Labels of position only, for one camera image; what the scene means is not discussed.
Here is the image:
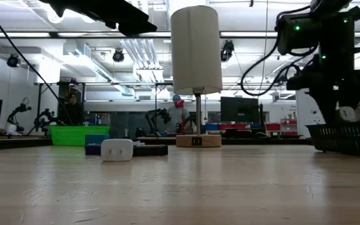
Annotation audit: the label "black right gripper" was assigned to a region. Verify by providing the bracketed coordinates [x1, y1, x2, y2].
[287, 59, 360, 124]

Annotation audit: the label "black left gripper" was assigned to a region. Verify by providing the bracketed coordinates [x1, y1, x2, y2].
[38, 0, 158, 37]

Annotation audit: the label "pale green clear wall charger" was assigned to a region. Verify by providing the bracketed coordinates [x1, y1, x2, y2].
[337, 106, 358, 123]

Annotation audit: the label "white cube wall charger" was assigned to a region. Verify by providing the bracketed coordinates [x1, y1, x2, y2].
[100, 138, 134, 163]

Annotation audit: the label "black ceiling spotlight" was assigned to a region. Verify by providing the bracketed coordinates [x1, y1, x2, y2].
[6, 53, 21, 69]
[219, 39, 236, 63]
[112, 48, 126, 63]

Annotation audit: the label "black plastic basket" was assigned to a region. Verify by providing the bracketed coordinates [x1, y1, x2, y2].
[306, 121, 360, 158]

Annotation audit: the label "white pillar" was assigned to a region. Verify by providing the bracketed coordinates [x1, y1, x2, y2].
[295, 89, 324, 139]

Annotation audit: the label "white red shelf unit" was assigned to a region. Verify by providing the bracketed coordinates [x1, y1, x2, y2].
[280, 117, 299, 136]

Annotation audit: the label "white shade wooden base lamp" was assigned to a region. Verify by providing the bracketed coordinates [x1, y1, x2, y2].
[170, 5, 223, 148]

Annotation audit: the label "black overhead light beam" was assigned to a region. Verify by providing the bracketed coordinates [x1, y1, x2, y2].
[0, 30, 360, 39]

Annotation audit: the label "person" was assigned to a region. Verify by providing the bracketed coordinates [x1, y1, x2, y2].
[57, 92, 84, 127]
[167, 94, 191, 134]

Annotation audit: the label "black monitor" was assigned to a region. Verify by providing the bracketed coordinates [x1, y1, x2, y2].
[219, 96, 260, 123]

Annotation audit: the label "teal marker case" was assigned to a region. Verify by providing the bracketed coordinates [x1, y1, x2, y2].
[84, 134, 111, 146]

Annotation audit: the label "black digital display unit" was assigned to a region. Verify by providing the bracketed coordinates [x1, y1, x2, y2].
[132, 144, 169, 157]

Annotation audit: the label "green plastic basket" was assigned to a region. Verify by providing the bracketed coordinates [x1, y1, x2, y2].
[49, 126, 111, 147]

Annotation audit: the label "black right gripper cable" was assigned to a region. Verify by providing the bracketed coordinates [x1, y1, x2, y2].
[240, 6, 320, 97]

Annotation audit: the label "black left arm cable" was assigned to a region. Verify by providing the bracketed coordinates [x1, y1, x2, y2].
[0, 0, 75, 126]

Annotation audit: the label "black aluminium table frame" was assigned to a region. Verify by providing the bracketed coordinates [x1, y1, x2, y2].
[0, 136, 315, 152]

